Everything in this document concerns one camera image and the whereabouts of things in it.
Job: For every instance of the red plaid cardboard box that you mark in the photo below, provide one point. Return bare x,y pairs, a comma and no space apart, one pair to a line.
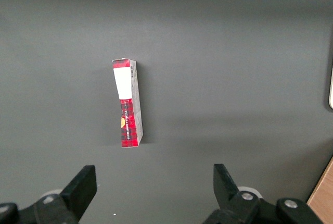
128,119

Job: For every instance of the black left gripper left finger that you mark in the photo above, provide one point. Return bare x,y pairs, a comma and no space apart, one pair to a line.
75,195

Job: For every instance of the beige rectangular tray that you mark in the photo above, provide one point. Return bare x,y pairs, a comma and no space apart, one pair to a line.
331,88

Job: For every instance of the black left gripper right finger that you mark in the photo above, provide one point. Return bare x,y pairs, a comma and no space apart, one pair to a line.
234,208

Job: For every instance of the wooden drawer cabinet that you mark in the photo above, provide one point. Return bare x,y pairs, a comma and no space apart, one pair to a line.
323,203

